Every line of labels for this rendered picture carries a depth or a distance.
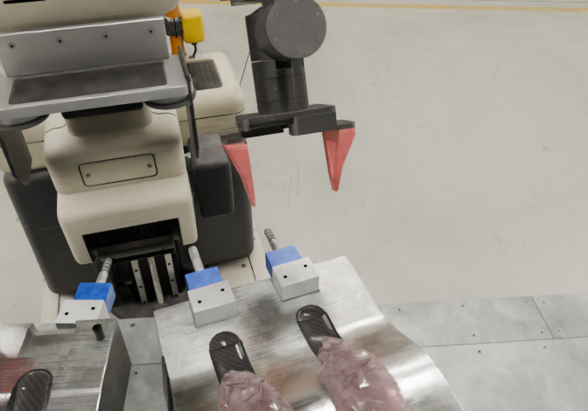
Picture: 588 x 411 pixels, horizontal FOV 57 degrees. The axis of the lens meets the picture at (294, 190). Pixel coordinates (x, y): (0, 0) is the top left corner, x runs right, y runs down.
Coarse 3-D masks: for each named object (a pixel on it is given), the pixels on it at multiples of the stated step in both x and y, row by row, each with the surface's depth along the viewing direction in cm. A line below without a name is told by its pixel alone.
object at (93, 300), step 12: (108, 264) 76; (84, 288) 71; (96, 288) 71; (108, 288) 71; (72, 300) 68; (84, 300) 68; (96, 300) 68; (108, 300) 71; (60, 312) 66; (72, 312) 66; (84, 312) 66; (96, 312) 66; (108, 312) 71; (60, 324) 65; (72, 324) 65
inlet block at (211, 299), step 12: (192, 252) 73; (192, 264) 72; (192, 276) 69; (204, 276) 69; (216, 276) 69; (192, 288) 67; (204, 288) 66; (216, 288) 66; (228, 288) 66; (192, 300) 64; (204, 300) 64; (216, 300) 64; (228, 300) 64; (192, 312) 64; (204, 312) 63; (216, 312) 64; (228, 312) 65; (204, 324) 65
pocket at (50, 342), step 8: (32, 328) 61; (32, 336) 61; (40, 336) 61; (48, 336) 61; (56, 336) 62; (64, 336) 62; (72, 336) 62; (24, 344) 59; (32, 344) 61; (40, 344) 62; (48, 344) 62; (56, 344) 62; (64, 344) 62; (24, 352) 59; (32, 352) 61; (40, 352) 61; (48, 352) 61; (56, 352) 61; (64, 352) 61
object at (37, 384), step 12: (36, 372) 56; (48, 372) 56; (24, 384) 55; (36, 384) 55; (48, 384) 55; (12, 396) 54; (24, 396) 54; (36, 396) 54; (48, 396) 54; (12, 408) 53; (24, 408) 54; (36, 408) 54
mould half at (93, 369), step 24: (0, 336) 59; (24, 336) 59; (120, 336) 62; (0, 360) 57; (24, 360) 57; (48, 360) 57; (72, 360) 57; (96, 360) 57; (120, 360) 62; (0, 384) 55; (72, 384) 55; (96, 384) 55; (120, 384) 61; (0, 408) 53; (48, 408) 53; (72, 408) 53; (96, 408) 53; (120, 408) 61
